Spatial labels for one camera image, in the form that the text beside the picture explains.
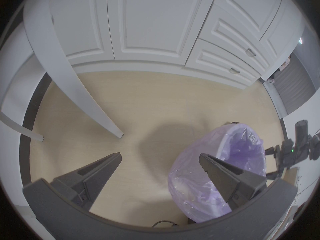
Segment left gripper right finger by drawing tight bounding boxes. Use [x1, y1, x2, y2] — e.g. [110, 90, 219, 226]
[199, 153, 268, 211]

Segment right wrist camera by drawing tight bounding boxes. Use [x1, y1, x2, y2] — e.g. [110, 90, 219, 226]
[281, 138, 295, 154]

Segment white chair dark grey seat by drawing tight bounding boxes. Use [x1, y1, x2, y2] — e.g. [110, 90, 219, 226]
[0, 0, 125, 142]

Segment black cable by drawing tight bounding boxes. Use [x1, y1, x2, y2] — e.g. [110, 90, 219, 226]
[151, 220, 179, 228]

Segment white trash bin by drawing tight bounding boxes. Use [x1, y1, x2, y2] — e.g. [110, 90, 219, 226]
[170, 123, 266, 224]

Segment white wardrobe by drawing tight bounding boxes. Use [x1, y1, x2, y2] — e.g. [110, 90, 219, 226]
[49, 0, 307, 91]

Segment purple plastic bag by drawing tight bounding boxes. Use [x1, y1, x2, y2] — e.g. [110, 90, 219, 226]
[167, 122, 267, 222]

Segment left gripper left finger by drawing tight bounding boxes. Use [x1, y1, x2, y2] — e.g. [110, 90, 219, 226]
[51, 151, 123, 212]

